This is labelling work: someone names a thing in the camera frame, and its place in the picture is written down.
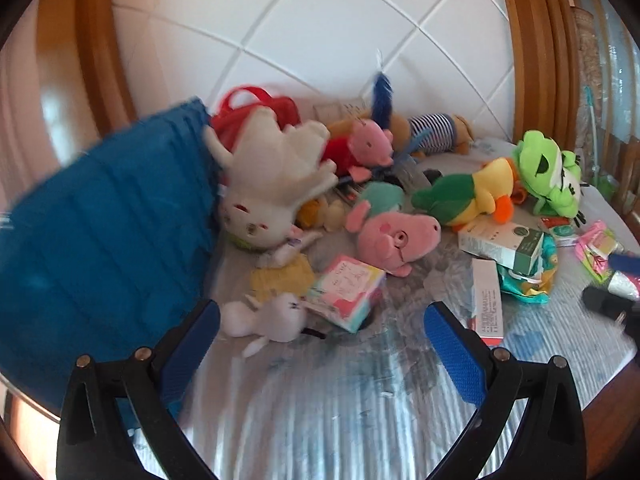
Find blue feather teaser wand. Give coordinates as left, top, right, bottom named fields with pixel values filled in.
left=370, top=49, right=436, bottom=161

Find pink pig plush red dress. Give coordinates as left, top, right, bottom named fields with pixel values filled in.
left=322, top=117, right=396, bottom=183

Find small cream duck plush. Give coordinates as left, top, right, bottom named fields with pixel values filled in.
left=299, top=197, right=351, bottom=232

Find green white carton box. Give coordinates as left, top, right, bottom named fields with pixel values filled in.
left=457, top=220, right=545, bottom=273

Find wooden frame post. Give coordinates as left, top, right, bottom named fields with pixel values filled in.
left=75, top=0, right=137, bottom=136
left=492, top=0, right=576, bottom=151

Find long white red box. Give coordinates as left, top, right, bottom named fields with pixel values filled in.
left=467, top=258, right=503, bottom=347

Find small red green tissue pack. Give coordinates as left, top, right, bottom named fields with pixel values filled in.
left=540, top=216, right=581, bottom=247

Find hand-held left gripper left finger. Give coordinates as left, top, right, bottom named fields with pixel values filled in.
left=56, top=299, right=222, bottom=480

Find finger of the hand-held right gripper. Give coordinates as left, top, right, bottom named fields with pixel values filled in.
left=607, top=254, right=640, bottom=279
left=582, top=285, right=640, bottom=341

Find red mesh bag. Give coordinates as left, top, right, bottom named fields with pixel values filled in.
left=210, top=86, right=303, bottom=151

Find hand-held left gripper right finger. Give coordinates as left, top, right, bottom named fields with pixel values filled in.
left=423, top=301, right=587, bottom=480

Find green yellow parrot plush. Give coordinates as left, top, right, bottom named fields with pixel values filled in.
left=411, top=156, right=523, bottom=233

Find large white rabbit plush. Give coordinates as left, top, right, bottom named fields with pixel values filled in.
left=202, top=107, right=341, bottom=253

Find yellow plush toy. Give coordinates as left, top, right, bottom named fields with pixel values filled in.
left=250, top=255, right=316, bottom=301

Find pink pig plush teal outfit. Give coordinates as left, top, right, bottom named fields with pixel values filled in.
left=345, top=182, right=442, bottom=277

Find small white rabbit plush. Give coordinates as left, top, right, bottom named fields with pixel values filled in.
left=220, top=292, right=308, bottom=358

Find pastel tissue box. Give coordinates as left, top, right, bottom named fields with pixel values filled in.
left=305, top=255, right=387, bottom=333

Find pink green wet wipes pack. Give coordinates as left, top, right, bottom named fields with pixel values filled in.
left=574, top=220, right=623, bottom=281

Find green frog plush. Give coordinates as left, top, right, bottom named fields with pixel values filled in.
left=515, top=130, right=586, bottom=218

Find striped cloth covered desktop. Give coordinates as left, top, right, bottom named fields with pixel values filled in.
left=127, top=135, right=640, bottom=480

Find white printed card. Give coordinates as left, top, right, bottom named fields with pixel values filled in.
left=314, top=101, right=368, bottom=123

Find small white pink toy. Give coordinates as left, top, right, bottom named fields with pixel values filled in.
left=257, top=227, right=323, bottom=267

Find brown dog plush striped shirt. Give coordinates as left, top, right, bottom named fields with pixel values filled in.
left=340, top=112, right=473, bottom=157

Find teal mop handle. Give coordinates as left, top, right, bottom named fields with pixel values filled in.
left=584, top=86, right=603, bottom=177

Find teal wet wipes pack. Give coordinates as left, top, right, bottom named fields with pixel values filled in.
left=497, top=235, right=558, bottom=306

